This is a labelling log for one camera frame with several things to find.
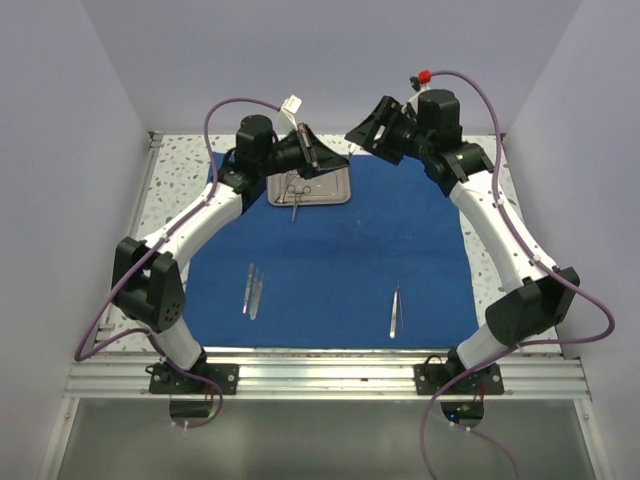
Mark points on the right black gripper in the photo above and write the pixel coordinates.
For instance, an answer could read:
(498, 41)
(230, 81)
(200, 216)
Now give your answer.
(366, 133)

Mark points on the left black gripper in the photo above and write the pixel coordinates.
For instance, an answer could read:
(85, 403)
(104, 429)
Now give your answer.
(325, 157)

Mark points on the steel instrument tray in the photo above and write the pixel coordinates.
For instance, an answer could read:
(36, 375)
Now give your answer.
(330, 189)

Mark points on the steel hemostat clamp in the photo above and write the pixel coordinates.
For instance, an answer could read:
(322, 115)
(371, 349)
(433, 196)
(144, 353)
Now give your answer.
(297, 193)

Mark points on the blue surgical cloth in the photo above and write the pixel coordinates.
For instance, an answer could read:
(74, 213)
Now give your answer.
(330, 276)

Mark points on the steel scalpel handle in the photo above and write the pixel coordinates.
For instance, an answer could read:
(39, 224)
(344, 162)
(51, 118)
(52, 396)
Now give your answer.
(248, 288)

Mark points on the steel forceps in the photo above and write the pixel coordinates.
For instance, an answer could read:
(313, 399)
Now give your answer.
(255, 294)

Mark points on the wide steel tweezers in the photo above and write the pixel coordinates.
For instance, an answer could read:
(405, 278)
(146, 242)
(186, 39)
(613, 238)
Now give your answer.
(394, 314)

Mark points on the thin steel tweezers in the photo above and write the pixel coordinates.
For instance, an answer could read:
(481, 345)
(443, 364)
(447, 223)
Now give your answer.
(400, 315)

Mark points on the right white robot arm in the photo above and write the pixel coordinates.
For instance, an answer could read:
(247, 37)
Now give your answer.
(428, 129)

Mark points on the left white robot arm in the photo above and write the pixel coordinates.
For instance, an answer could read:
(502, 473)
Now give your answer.
(147, 273)

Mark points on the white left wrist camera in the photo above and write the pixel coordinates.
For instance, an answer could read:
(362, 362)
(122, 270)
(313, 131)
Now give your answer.
(285, 120)

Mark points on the red cable connector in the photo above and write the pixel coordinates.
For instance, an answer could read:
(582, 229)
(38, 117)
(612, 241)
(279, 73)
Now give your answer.
(424, 77)

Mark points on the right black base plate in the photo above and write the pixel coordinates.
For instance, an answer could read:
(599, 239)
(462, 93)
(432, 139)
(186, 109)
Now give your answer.
(434, 373)

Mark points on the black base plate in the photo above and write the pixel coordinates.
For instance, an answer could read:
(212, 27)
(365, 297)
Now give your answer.
(434, 373)
(164, 380)

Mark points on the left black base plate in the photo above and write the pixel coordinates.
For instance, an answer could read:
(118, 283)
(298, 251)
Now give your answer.
(164, 380)

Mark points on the aluminium mounting rail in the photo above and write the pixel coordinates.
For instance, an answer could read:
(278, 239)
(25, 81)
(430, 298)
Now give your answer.
(297, 374)

